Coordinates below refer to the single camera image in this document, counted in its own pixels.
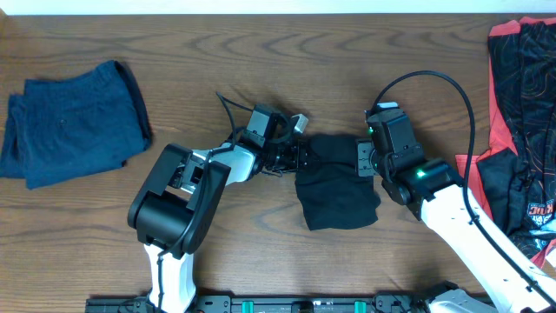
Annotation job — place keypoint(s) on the red orange garment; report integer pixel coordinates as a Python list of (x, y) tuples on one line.
[(495, 130)]

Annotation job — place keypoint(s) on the folded dark blue garment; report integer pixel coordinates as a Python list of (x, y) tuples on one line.
[(60, 130)]

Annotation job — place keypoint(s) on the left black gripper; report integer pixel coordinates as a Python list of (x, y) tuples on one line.
[(300, 157)]

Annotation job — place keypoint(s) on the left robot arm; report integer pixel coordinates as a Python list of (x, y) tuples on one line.
[(176, 204)]

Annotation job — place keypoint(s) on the black t-shirt with white logo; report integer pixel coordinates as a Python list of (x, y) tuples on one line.
[(332, 195)]

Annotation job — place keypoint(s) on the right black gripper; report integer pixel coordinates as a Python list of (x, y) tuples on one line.
[(364, 151)]

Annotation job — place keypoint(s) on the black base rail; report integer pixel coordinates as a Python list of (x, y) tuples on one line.
[(452, 301)]

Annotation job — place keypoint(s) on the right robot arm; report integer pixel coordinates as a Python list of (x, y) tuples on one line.
[(437, 195)]

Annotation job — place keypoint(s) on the black garment with orange lines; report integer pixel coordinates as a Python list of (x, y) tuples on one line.
[(525, 108)]

